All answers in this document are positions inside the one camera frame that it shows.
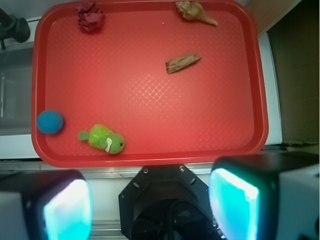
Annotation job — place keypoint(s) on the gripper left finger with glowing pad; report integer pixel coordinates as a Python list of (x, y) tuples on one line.
[(45, 205)]

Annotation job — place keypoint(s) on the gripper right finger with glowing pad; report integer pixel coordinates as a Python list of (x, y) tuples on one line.
[(266, 196)]

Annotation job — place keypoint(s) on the blue textured ball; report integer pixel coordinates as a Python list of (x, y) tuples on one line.
[(49, 122)]

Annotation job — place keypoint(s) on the green plush fish toy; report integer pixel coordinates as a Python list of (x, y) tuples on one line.
[(102, 138)]

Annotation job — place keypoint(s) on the steel sink basin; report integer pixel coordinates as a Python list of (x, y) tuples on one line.
[(16, 64)]

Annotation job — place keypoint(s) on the red plastic tray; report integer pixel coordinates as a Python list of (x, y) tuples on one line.
[(117, 77)]

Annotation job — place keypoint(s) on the grey sink faucet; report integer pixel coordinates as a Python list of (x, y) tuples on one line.
[(12, 27)]

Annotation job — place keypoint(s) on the crumpled red paper ball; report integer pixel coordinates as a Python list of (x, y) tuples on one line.
[(90, 16)]

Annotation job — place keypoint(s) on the tan conch seashell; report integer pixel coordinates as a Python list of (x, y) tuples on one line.
[(194, 11)]

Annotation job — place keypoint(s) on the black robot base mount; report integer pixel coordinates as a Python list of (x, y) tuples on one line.
[(166, 202)]

